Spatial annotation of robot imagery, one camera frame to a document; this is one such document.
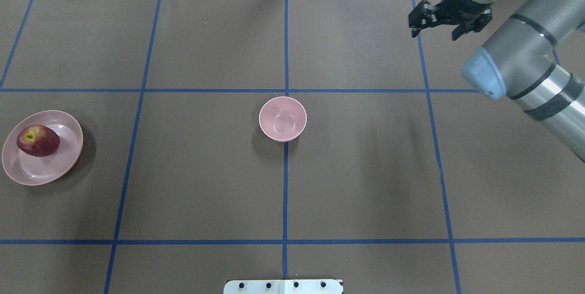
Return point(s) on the pink bowl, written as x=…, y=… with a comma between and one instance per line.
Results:
x=282, y=119

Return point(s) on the pink plate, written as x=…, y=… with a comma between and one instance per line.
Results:
x=32, y=170

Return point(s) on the red apple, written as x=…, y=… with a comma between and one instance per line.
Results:
x=38, y=140

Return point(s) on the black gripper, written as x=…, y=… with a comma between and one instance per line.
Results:
x=458, y=2

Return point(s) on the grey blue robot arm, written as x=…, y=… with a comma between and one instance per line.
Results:
x=514, y=61

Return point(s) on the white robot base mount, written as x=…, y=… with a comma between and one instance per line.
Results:
x=284, y=286

